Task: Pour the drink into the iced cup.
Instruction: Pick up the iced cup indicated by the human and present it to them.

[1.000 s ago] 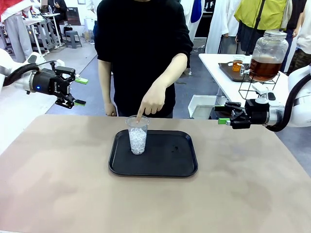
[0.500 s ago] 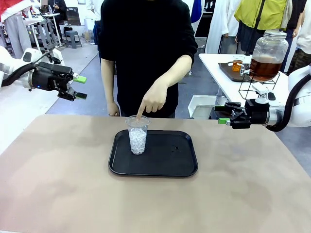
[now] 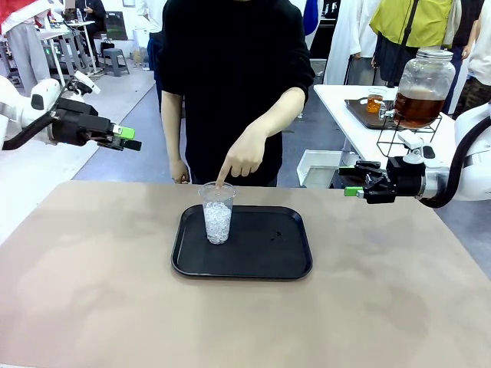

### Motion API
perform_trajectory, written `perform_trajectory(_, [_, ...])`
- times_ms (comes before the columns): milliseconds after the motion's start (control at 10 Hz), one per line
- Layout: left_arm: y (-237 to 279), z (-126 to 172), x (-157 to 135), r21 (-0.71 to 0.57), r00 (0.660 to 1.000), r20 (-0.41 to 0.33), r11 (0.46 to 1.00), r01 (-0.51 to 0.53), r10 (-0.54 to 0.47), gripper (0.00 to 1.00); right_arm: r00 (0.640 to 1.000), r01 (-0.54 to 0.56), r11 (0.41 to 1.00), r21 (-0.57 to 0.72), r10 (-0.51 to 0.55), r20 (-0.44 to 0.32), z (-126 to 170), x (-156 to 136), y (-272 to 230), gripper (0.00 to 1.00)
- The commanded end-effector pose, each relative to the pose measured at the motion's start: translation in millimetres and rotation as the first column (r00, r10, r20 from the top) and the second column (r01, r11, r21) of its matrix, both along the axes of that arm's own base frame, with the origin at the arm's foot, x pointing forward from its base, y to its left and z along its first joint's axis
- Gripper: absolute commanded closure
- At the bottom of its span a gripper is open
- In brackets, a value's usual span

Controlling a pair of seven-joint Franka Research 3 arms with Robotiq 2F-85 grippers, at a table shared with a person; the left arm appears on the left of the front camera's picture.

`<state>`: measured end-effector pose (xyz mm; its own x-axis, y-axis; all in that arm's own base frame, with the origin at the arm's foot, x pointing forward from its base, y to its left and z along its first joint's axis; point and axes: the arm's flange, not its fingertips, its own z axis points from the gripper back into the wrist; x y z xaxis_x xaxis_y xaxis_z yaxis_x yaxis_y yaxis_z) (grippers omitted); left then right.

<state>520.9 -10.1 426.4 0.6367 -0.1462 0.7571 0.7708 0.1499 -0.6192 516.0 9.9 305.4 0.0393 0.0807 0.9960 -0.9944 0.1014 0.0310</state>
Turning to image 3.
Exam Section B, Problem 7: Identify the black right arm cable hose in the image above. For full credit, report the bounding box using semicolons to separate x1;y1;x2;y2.
420;114;491;209

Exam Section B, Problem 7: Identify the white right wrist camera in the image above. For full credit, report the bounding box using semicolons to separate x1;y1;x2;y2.
397;129;437;165

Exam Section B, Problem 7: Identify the tall clear plastic cup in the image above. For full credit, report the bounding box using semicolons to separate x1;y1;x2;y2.
198;181;238;245

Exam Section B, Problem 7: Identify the blue white hanging flag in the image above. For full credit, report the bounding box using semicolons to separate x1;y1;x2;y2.
302;0;320;49

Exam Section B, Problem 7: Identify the yellow-green jacket mannequin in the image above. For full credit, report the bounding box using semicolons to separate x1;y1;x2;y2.
369;0;461;88

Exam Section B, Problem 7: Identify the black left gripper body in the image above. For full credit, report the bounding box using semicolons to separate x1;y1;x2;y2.
49;97;117;147

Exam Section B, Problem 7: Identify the grey step stool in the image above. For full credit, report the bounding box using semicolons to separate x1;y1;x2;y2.
101;48;130;77

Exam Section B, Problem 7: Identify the person in grey trousers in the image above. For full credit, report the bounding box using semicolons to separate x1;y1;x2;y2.
0;0;51;95

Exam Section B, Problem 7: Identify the short clear plastic cup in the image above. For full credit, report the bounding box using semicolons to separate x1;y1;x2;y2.
367;87;387;115

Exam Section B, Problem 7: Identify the person's left forearm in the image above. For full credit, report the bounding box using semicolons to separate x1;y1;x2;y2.
245;87;308;141

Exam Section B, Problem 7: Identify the person in camouflage shorts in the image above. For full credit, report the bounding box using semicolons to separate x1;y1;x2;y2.
456;0;491;116

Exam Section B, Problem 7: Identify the white plastic bin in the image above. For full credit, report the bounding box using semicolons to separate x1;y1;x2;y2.
295;149;346;189

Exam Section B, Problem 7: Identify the white box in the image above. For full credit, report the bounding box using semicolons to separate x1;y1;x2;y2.
133;27;151;64

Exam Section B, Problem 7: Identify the glass drink dispenser jar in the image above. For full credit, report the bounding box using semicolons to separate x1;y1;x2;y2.
378;48;456;130

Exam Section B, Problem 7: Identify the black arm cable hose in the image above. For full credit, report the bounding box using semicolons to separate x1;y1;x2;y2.
2;109;62;151
420;114;491;209

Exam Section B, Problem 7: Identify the person's right forearm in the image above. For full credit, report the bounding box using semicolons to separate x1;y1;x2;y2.
160;90;189;164

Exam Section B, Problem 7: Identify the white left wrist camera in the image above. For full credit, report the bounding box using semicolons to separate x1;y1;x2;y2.
65;70;101;101

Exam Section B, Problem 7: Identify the black wire dispenser stand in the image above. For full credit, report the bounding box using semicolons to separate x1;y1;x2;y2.
376;114;443;157

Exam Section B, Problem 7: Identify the dark wall board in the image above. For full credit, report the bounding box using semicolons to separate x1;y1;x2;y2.
104;11;128;41

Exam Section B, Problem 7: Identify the white side table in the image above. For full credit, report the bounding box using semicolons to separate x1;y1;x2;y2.
313;84;457;169

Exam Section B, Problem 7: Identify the dark round bucket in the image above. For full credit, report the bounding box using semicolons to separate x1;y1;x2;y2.
339;152;364;181

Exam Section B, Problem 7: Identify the seated person in black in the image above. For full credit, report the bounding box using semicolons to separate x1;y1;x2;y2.
74;0;107;43

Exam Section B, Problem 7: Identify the person's left hand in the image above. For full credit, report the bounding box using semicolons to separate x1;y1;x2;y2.
214;126;268;192

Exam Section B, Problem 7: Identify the mannequin with blue cloth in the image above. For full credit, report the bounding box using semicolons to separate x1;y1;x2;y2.
147;32;164;112

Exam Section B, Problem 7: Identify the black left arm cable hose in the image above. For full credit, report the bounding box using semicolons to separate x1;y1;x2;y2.
2;109;62;151

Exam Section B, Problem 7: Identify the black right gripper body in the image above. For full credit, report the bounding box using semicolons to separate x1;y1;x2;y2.
386;156;427;199

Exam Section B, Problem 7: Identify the person in black sweater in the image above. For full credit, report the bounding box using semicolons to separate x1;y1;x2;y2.
159;0;316;188

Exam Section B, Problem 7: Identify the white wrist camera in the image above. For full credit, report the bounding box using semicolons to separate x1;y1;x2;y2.
397;129;437;165
65;70;101;101

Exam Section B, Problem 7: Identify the person's right hand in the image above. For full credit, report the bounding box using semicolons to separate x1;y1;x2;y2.
170;159;191;185

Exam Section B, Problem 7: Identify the white hanging robe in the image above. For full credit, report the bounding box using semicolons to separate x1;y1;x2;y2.
324;0;375;86

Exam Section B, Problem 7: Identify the dark brown serving tray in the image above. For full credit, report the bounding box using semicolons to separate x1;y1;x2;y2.
344;97;398;130

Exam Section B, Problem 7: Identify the white standing desk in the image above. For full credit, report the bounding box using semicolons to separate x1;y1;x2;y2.
36;19;99;90

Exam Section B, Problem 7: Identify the black plastic serving tray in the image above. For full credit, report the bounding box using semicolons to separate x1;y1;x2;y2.
170;204;314;283

